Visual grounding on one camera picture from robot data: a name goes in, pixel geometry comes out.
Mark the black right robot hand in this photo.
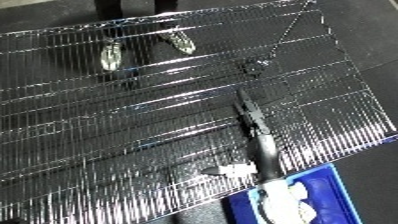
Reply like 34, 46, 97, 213
200, 87, 283, 185

